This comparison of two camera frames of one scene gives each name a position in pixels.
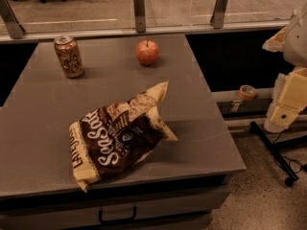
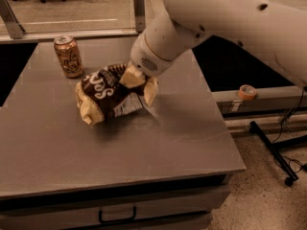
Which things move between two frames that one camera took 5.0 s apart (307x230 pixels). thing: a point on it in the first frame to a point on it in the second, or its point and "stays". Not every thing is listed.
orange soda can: x=69 y=56 stays
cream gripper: x=296 y=41 to x=144 y=58
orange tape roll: x=247 y=92 stays
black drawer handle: x=102 y=221 stays
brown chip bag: x=115 y=137 to x=101 y=95
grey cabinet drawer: x=186 y=209 stays
